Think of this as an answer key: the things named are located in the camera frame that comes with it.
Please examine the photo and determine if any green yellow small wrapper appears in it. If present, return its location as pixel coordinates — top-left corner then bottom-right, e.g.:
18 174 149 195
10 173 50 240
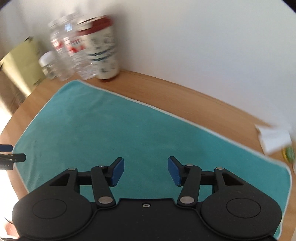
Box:
282 146 295 163

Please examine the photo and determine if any clear water bottle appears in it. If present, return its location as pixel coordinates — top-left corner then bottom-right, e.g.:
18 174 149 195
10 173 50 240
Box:
61 13 96 80
48 20 75 81

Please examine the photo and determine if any cream cup red lid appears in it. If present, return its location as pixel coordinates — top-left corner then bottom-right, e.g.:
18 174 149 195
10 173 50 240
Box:
77 16 119 80

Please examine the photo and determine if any teal towel white trim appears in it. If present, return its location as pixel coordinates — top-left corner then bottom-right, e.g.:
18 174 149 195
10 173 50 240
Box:
12 81 292 240

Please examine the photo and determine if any white crumpled tissue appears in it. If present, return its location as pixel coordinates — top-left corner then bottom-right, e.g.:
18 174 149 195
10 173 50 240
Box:
255 125 292 155

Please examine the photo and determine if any yellow paper bag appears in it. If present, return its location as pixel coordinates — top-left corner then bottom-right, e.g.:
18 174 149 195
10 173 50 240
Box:
1 37 46 97

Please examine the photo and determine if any clear water bottle left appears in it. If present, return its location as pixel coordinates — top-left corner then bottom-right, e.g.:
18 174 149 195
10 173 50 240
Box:
48 20 75 81

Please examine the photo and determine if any clear water bottle right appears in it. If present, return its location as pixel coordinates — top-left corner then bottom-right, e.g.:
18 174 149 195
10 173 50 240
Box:
61 13 96 80

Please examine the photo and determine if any small jar white lid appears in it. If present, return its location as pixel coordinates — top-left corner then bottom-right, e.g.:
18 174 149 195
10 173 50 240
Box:
39 51 58 79

